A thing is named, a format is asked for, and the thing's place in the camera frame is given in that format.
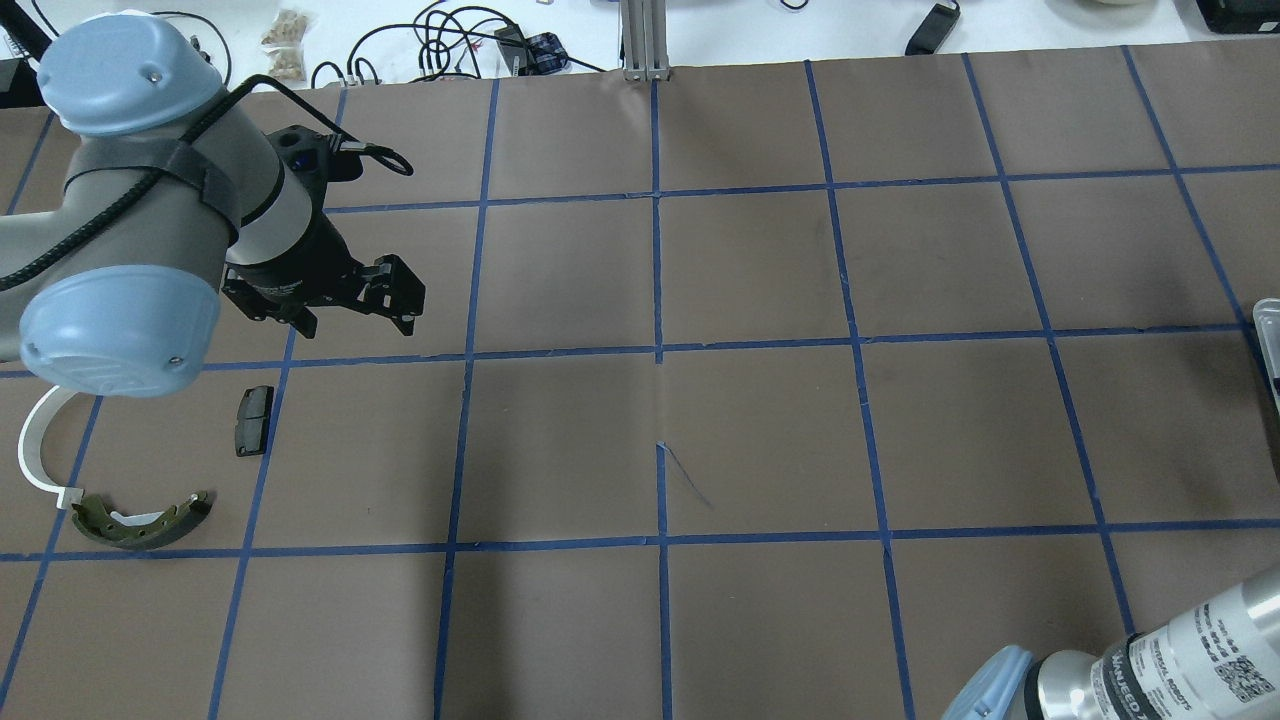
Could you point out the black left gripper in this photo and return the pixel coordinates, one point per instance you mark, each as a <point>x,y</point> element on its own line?
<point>296,266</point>

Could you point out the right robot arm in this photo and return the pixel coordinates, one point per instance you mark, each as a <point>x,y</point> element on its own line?
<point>1219,660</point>

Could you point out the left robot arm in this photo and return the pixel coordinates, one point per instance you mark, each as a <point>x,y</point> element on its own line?
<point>182,193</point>

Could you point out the clear plastic tray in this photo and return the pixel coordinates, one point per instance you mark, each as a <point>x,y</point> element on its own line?
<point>1266,325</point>

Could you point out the black brake pad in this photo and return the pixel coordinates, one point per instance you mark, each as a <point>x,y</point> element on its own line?
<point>253,421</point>

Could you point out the bag of small parts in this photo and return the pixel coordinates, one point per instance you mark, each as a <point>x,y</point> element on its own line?
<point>282,45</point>

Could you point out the green brake shoe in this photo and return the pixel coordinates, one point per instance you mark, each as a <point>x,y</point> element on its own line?
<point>99,522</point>

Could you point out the white curved plastic strip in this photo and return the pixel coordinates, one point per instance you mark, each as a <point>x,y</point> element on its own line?
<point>30,448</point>

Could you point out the black power adapter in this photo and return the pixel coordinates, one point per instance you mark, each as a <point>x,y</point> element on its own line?
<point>934,29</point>

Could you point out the aluminium frame post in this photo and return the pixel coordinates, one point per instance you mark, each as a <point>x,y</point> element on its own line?
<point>644,40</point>

